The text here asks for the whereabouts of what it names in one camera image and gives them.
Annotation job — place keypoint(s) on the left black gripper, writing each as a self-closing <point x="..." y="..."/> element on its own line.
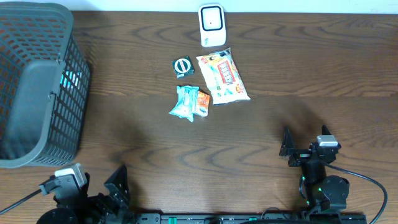
<point x="101" y="199"/>

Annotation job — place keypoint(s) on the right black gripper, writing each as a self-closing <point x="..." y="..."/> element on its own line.
<point x="287" y="149"/>

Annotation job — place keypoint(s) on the teal wet wipes pack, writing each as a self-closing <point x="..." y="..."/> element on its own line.
<point x="186" y="102"/>

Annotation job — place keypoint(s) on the small orange snack packet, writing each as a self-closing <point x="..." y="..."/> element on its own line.
<point x="202" y="105"/>

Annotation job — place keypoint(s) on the green round-label ointment box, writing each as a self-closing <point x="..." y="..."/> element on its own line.
<point x="183" y="67"/>

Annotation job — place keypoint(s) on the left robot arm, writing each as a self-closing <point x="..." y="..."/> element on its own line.
<point x="68" y="216"/>

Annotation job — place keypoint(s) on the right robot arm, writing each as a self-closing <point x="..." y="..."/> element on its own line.
<point x="324" y="193"/>

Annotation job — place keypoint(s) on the white barcode scanner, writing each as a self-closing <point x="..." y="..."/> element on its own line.
<point x="212" y="25"/>

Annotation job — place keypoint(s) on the grey plastic mesh basket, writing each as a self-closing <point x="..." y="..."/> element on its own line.
<point x="45" y="81"/>

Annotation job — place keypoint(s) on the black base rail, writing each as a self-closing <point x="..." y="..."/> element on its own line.
<point x="156" y="218"/>

